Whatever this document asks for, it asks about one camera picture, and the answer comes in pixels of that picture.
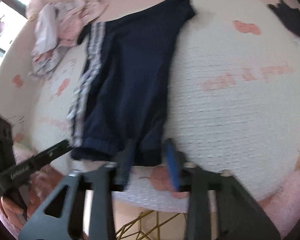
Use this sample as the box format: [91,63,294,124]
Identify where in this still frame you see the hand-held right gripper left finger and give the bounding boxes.
[18,140,140,240]

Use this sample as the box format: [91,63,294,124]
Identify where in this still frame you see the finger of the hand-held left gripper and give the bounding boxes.
[13,140,73,174]

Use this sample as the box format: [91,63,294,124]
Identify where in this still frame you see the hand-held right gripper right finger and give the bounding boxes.
[165,139,281,240]

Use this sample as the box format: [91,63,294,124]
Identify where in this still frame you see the navy white-striped pants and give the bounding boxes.
[67,0,196,167]

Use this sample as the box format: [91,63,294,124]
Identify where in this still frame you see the person's left hand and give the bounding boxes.
[1,196,28,222]

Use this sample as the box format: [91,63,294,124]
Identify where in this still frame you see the person's pink fluffy clothing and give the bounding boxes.
[0,141,300,240]

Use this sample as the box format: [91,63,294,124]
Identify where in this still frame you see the sofa with pink cartoon cover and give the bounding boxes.
[0,0,300,213]

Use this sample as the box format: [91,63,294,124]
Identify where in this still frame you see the grey printed cloth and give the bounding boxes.
[28,46,67,77]

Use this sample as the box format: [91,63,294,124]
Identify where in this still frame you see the white garment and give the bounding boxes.
[31,3,64,55]

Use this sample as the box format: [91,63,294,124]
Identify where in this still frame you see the pink printed garment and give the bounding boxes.
[56,0,110,48]

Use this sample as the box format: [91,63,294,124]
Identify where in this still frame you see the folded dark garment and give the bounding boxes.
[267,0,300,45]

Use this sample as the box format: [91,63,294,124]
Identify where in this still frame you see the gold wire rack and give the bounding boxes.
[114,210,189,240]

